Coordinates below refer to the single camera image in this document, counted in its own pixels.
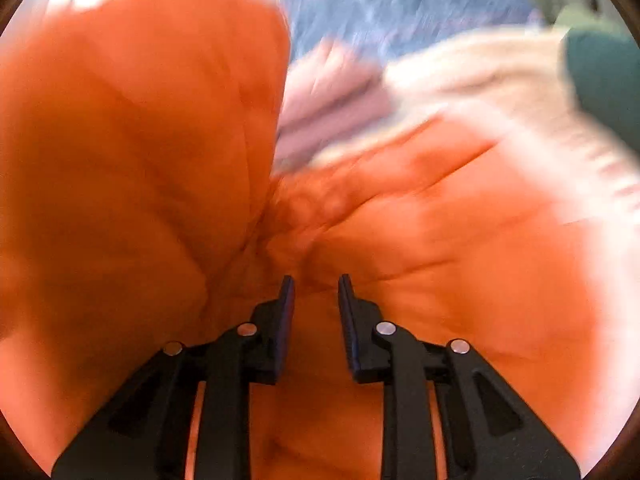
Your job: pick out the cream pink fleece blanket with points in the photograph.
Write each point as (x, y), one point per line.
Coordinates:
(518, 78)

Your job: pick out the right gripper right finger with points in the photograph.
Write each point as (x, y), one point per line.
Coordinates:
(445, 403)

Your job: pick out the dark green folded garment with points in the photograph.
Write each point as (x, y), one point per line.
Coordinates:
(604, 69)

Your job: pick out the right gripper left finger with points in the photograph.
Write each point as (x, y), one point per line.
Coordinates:
(185, 414)

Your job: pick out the pink quilted garment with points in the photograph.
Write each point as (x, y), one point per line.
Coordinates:
(330, 93)

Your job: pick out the light green pillow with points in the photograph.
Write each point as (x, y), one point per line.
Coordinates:
(574, 16)

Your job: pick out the orange puffer jacket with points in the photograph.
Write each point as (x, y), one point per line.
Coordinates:
(139, 206)

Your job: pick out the blue plaid pillow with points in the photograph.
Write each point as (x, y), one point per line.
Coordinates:
(389, 29)

